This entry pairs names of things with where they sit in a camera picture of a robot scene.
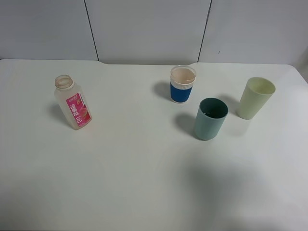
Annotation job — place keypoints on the clear plastic drink bottle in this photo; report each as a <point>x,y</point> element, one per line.
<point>72,102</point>

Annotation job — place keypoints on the blue sleeved glass cup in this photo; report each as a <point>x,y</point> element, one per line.
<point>182,78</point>

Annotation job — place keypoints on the teal plastic cup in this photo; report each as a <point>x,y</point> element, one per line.
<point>210,117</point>

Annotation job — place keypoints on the pale green plastic cup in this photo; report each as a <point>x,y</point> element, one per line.
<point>257,92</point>

